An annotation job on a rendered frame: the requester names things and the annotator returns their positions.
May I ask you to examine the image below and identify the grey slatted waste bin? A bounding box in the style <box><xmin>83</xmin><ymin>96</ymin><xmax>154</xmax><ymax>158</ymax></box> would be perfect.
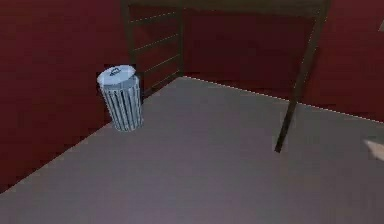
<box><xmin>96</xmin><ymin>64</ymin><xmax>144</xmax><ymax>132</ymax></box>

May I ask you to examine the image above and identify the dark brown wooden table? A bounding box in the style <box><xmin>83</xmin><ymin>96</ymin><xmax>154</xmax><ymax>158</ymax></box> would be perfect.
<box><xmin>120</xmin><ymin>0</ymin><xmax>333</xmax><ymax>154</ymax></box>

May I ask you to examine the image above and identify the pale beige flat object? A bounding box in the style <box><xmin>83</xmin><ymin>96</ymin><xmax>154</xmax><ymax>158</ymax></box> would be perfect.
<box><xmin>363</xmin><ymin>138</ymin><xmax>384</xmax><ymax>162</ymax></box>

